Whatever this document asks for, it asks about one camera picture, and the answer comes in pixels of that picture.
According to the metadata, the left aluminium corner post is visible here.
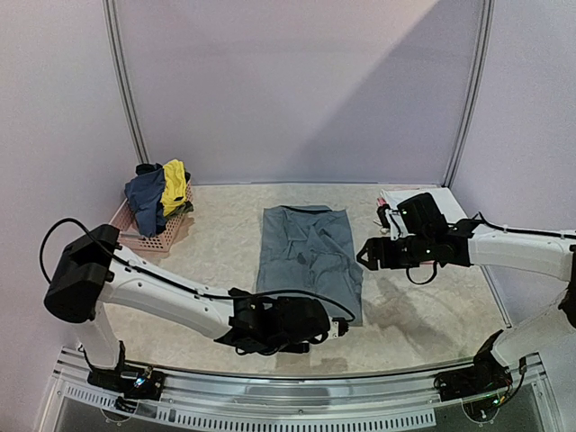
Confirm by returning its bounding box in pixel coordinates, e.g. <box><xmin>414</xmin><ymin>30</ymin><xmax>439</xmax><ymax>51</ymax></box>
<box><xmin>103</xmin><ymin>0</ymin><xmax>150</xmax><ymax>164</ymax></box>

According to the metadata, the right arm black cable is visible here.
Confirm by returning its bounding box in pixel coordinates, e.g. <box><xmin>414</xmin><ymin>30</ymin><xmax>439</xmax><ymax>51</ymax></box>
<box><xmin>389</xmin><ymin>211</ymin><xmax>576</xmax><ymax>285</ymax></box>

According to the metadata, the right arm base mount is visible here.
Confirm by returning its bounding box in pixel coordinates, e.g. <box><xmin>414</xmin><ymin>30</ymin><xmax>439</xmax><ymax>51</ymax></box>
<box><xmin>434</xmin><ymin>330</ymin><xmax>518</xmax><ymax>406</ymax></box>

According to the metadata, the navy blue garment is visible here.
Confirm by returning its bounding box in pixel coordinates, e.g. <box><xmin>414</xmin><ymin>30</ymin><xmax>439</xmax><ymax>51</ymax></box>
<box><xmin>124</xmin><ymin>164</ymin><xmax>167</xmax><ymax>238</ymax></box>

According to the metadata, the pink plastic laundry basket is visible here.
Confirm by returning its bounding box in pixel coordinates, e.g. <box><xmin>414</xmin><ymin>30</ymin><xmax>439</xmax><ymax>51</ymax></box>
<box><xmin>105</xmin><ymin>178</ymin><xmax>195</xmax><ymax>253</ymax></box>

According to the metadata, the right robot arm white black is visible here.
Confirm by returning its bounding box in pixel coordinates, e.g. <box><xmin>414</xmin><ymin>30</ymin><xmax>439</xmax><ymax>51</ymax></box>
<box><xmin>356</xmin><ymin>188</ymin><xmax>575</xmax><ymax>392</ymax></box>

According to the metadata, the aluminium corner post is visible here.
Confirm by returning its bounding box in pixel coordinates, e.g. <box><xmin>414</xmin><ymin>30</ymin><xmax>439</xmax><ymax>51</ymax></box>
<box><xmin>103</xmin><ymin>0</ymin><xmax>150</xmax><ymax>164</ymax></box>
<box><xmin>442</xmin><ymin>0</ymin><xmax>495</xmax><ymax>187</ymax></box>

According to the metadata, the white folded shirt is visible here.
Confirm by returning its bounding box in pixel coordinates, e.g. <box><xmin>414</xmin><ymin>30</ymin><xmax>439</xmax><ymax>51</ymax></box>
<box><xmin>380</xmin><ymin>188</ymin><xmax>467</xmax><ymax>223</ymax></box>

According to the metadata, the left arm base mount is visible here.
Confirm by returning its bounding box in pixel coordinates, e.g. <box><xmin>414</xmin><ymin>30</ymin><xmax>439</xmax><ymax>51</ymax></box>
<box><xmin>84</xmin><ymin>341</ymin><xmax>167</xmax><ymax>401</ymax></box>

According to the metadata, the yellow garment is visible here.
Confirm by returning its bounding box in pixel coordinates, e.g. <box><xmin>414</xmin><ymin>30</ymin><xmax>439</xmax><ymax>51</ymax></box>
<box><xmin>161</xmin><ymin>159</ymin><xmax>187</xmax><ymax>218</ymax></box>

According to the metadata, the right aluminium corner post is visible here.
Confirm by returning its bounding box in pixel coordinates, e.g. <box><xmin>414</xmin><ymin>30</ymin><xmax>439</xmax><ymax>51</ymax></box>
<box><xmin>442</xmin><ymin>0</ymin><xmax>495</xmax><ymax>187</ymax></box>

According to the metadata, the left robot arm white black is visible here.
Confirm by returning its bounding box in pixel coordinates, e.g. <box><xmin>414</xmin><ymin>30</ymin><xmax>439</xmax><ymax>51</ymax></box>
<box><xmin>43</xmin><ymin>224</ymin><xmax>332</xmax><ymax>391</ymax></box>

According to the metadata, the aluminium front rail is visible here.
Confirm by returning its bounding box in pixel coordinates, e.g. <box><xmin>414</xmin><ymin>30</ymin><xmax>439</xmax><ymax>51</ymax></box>
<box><xmin>40</xmin><ymin>349</ymin><xmax>561</xmax><ymax>431</ymax></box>

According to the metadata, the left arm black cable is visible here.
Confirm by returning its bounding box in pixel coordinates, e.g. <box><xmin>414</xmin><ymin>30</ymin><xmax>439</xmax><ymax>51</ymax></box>
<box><xmin>39</xmin><ymin>218</ymin><xmax>356</xmax><ymax>325</ymax></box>

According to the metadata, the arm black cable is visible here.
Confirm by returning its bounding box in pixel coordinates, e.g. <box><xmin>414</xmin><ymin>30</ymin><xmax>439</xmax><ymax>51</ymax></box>
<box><xmin>389</xmin><ymin>211</ymin><xmax>576</xmax><ymax>285</ymax></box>
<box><xmin>39</xmin><ymin>218</ymin><xmax>356</xmax><ymax>325</ymax></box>

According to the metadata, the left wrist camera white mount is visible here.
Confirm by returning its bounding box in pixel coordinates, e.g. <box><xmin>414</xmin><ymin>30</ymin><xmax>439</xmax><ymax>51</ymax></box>
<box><xmin>328</xmin><ymin>317</ymin><xmax>349</xmax><ymax>340</ymax></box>

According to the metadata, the grey blue button shirt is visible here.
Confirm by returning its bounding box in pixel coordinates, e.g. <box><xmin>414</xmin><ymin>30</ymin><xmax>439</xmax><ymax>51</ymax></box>
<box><xmin>256</xmin><ymin>205</ymin><xmax>363</xmax><ymax>327</ymax></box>

